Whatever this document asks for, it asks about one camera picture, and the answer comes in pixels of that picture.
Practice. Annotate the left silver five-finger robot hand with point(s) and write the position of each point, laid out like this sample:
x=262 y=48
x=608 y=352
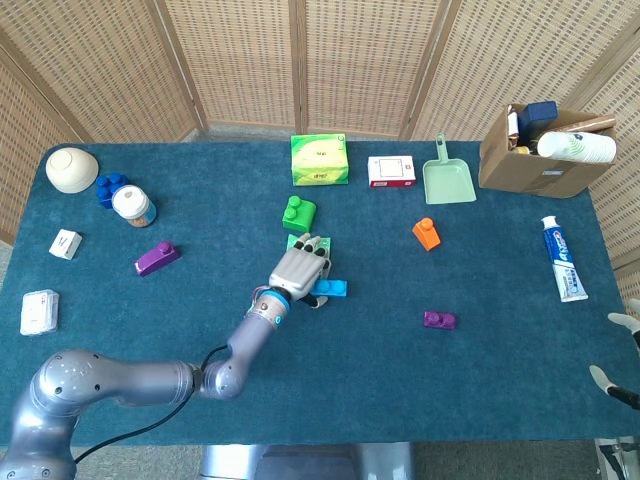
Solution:
x=300 y=270

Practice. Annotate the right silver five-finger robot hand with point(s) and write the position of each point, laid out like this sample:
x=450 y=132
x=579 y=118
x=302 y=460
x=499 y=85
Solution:
x=602 y=380

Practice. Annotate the long blue four-stud brick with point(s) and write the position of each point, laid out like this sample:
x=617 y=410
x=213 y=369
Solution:
x=332 y=289

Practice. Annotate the purple two-stud brick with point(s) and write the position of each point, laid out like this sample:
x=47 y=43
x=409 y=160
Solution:
x=440 y=321

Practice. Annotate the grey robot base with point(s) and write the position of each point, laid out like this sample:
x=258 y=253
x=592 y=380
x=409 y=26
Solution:
x=300 y=462

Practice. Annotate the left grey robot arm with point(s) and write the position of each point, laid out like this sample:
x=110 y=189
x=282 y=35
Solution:
x=125 y=382

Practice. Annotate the green sloped brick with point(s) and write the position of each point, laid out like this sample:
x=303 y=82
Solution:
x=300 y=217

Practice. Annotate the orange sloped brick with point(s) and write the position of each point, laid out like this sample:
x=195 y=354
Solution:
x=427 y=236

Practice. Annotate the purple sloped brick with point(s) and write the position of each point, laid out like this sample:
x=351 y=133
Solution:
x=155 y=260

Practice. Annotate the stack of white paper cups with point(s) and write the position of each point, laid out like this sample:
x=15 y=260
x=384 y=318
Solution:
x=575 y=146

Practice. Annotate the green flat sachet packet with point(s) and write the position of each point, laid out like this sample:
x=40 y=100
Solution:
x=291 y=245

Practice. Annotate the green yellow tissue pack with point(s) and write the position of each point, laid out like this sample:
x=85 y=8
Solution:
x=320 y=160

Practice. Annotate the blue white toothpaste tube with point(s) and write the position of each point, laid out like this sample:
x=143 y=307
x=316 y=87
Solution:
x=562 y=260

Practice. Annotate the red and white carton box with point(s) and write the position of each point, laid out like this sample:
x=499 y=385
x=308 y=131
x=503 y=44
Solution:
x=390 y=170

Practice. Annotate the blue table cloth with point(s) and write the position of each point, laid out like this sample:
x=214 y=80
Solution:
x=380 y=380

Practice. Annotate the mint green plastic dustpan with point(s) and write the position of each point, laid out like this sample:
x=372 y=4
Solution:
x=447 y=182

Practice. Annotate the clear jar with white lid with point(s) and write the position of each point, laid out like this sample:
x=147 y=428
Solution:
x=130 y=202

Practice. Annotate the blue white object behind jar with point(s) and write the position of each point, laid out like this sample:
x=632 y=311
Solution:
x=106 y=192

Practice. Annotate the woven bamboo folding screen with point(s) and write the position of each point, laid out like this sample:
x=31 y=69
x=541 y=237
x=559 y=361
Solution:
x=240 y=60

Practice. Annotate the brown cardboard box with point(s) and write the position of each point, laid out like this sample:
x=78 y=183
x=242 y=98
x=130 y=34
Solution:
x=520 y=170

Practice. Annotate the small white cube box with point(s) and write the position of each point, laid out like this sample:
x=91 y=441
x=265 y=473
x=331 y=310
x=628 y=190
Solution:
x=65 y=244

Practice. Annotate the beige upturned bowl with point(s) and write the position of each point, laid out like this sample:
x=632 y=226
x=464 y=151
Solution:
x=70 y=167

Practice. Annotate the copper brown paper tube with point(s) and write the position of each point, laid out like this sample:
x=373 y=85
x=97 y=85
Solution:
x=595 y=122

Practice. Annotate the white wrapped tissue packet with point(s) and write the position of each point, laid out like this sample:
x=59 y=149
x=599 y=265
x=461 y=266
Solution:
x=39 y=312

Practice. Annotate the dark blue small box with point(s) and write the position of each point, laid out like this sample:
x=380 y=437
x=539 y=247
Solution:
x=537 y=112

